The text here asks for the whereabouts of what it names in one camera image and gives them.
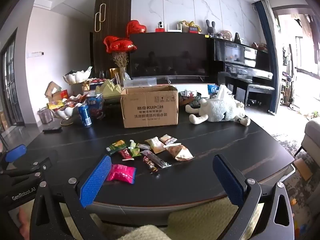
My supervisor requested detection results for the blue soda can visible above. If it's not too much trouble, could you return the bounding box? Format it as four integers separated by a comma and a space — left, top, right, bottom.
78, 104, 92, 127

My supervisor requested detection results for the person's left hand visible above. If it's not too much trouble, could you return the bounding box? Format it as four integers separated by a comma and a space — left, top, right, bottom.
17, 204, 34, 234

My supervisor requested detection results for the white tissue pack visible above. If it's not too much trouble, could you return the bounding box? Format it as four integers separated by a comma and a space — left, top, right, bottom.
215, 84, 234, 100

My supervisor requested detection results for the blue snack jar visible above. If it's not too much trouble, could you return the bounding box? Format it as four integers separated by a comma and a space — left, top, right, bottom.
86, 94, 105, 119

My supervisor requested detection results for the clear cracker packet red stripe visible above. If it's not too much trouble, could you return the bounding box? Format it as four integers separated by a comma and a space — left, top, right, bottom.
159, 134, 177, 145

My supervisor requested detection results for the green mountain-shaped ornament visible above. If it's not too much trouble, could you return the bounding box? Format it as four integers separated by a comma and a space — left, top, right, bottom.
96, 79, 123, 98

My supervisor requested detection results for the small trash bin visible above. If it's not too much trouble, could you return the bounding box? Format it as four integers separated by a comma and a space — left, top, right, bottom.
37, 106, 53, 125

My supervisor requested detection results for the red gold candy packet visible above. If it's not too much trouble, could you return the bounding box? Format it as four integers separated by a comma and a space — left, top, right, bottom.
142, 156, 158, 172

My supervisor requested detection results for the clear plastic box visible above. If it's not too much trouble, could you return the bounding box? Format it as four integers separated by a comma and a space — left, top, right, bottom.
124, 77, 157, 88

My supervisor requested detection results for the white tv cabinet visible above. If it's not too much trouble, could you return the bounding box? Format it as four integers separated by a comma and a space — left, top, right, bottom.
90, 79, 220, 100

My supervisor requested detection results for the grey sofa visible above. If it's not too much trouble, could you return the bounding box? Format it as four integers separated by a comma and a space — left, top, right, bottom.
300, 119, 320, 160

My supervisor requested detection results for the white plush sheep toy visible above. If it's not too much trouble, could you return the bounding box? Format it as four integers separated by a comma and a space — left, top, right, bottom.
185, 97, 251, 127

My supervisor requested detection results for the patterned bowl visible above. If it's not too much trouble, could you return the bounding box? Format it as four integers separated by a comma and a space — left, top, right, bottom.
178, 90, 202, 107

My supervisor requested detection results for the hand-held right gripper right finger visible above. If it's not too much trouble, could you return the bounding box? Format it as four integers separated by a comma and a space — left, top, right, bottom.
212, 154, 295, 240

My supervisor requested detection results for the red box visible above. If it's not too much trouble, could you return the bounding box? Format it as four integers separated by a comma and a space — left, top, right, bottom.
52, 89, 69, 103

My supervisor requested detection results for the orange striped biscuit packet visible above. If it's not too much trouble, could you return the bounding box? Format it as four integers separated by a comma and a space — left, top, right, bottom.
164, 143, 195, 161

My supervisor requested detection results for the red heart balloon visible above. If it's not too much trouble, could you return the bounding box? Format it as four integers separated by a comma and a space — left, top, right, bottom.
126, 20, 147, 36
103, 35, 137, 53

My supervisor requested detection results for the open small cardboard box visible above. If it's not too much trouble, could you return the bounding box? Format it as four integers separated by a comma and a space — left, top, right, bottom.
44, 81, 62, 99

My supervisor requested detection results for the white shell-shaped tray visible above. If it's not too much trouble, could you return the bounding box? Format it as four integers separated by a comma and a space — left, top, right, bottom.
47, 97, 88, 127
62, 67, 92, 84

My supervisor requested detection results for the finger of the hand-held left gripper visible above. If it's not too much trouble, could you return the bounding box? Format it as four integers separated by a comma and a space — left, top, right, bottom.
0, 144, 27, 170
0, 157, 52, 188

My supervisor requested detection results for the wooden stool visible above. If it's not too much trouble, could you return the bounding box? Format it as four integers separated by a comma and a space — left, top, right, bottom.
294, 159, 316, 182

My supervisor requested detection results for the dried flower bouquet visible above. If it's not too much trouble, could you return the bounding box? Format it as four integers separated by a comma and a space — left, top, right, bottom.
111, 51, 130, 85

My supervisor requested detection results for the long dark snack bar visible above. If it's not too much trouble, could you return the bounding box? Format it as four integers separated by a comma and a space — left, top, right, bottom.
140, 149, 172, 168

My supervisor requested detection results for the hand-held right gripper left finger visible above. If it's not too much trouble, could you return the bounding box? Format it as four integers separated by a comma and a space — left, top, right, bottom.
30, 155, 113, 240

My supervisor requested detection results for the black television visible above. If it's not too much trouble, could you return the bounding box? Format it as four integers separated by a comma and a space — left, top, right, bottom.
129, 32, 215, 80

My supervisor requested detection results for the cream yellow snack packet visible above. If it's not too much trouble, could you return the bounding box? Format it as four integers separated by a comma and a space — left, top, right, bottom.
145, 136, 166, 155

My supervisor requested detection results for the red snack packet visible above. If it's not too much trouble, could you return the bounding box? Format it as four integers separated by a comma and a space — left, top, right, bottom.
118, 149, 133, 161

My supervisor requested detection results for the pink snack packet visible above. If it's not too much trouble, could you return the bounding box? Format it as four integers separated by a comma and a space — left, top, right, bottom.
105, 163, 137, 184

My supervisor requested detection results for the black piano bench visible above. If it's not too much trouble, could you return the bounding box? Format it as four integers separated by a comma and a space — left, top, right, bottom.
246, 84, 275, 107

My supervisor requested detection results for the white loop wall decoration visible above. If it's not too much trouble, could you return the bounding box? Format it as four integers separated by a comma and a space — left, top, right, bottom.
94, 4, 108, 33

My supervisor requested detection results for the grey rabbit figurine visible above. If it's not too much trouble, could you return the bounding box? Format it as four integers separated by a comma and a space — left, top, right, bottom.
206, 19, 217, 35

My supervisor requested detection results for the brown cardboard box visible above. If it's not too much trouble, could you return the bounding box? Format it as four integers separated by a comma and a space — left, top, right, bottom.
120, 85, 179, 128

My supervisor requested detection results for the yellow figurine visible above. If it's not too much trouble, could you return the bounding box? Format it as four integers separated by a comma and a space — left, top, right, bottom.
179, 20, 202, 33

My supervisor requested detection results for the black framed glass door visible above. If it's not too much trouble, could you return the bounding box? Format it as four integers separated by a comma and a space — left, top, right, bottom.
0, 29, 25, 128

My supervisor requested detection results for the yellow paper bag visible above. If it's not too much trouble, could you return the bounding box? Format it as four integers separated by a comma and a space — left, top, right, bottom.
109, 67, 125, 84

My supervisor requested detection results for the black upright piano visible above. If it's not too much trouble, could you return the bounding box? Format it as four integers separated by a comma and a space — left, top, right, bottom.
212, 38, 274, 105

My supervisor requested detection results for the pile of assorted tray snacks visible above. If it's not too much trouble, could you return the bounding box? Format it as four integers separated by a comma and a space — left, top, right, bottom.
47, 94, 88, 110

